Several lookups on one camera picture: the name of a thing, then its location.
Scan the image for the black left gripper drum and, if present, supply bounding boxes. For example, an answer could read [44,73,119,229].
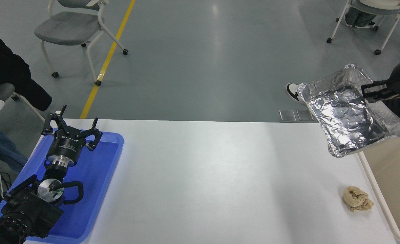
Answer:
[48,129,87,158]

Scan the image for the silver foil tray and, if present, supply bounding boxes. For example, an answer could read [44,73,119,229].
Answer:
[297,63,400,158]

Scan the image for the blue plastic tray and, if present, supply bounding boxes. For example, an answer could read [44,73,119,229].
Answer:
[0,128,124,244]

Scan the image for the grey wheeled chair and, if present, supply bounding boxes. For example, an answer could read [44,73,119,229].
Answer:
[0,82,48,122]

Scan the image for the large pale bin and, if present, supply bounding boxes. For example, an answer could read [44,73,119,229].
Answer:
[356,124,400,244]

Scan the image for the crumpled tan paper ball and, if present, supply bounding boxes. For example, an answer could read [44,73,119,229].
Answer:
[343,185,374,212]

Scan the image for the grey chair with white frame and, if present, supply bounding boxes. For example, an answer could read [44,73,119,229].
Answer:
[326,0,400,56]
[34,0,129,86]

